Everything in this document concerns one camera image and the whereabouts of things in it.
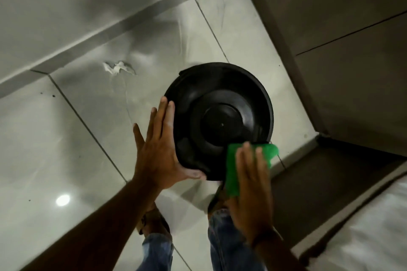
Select person's right hand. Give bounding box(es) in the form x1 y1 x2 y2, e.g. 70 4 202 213
226 141 275 243

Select person's left hand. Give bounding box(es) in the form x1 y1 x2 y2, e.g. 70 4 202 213
132 96 207 191

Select green cleaning cloth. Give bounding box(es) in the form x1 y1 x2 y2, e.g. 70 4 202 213
223 143 280 198

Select black round plastic basin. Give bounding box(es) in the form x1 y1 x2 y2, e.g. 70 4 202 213
163 62 275 182

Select person's right forearm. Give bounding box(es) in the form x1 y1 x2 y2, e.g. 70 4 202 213
253 231 307 271

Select person's left forearm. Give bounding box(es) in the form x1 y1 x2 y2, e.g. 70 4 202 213
19 177 161 271

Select dark sandal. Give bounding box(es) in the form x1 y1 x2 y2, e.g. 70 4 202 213
207 182 230 215
138 202 171 236

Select crumpled white paper scrap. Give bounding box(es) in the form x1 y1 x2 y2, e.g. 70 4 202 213
103 61 137 76

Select blue jeans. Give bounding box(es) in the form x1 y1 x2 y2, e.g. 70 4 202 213
136 208 266 271

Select grey wardrobe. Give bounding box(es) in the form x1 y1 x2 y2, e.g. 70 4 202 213
238 0 407 158

